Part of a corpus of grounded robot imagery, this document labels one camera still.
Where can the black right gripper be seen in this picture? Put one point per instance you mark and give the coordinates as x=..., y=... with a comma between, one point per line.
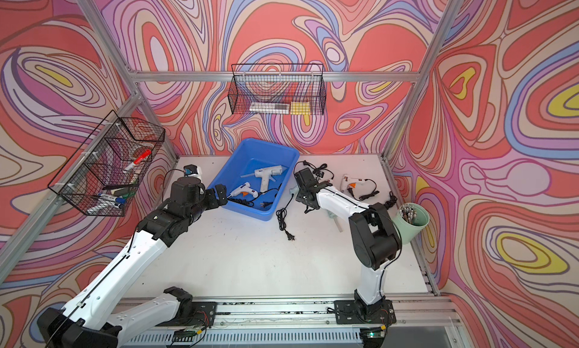
x=300, y=197

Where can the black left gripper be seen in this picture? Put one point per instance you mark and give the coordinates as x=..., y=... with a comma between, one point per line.
x=221, y=194

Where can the large white glue gun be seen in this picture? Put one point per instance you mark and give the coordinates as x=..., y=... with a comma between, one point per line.
x=266, y=174

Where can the small white glue gun front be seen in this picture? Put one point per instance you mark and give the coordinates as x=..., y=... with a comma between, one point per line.
x=244, y=190

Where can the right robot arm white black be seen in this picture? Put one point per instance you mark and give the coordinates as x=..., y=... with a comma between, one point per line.
x=376, y=243

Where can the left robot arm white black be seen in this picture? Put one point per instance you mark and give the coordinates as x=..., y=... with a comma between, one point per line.
x=89, y=320

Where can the mint glue gun large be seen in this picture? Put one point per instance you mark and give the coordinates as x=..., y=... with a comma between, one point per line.
x=336, y=221

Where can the blue plastic storage box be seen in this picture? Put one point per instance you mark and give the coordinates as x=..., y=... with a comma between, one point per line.
x=250, y=155

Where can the yellow box in basket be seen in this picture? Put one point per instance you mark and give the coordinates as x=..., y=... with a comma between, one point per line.
x=300, y=108

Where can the red marker pen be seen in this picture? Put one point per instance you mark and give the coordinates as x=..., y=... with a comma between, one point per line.
x=140, y=159

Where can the blue marker pen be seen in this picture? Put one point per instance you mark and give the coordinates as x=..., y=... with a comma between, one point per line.
x=111, y=198

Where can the mint green cup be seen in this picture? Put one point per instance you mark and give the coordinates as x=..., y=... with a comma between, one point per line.
x=410, y=220

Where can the black wire basket left wall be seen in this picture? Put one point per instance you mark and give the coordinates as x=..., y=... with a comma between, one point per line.
x=98, y=166

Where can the black wire basket wall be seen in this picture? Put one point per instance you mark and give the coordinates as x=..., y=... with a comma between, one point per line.
x=98, y=166
x=269, y=88

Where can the black wire basket back wall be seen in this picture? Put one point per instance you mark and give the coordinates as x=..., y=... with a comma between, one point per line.
x=269, y=88

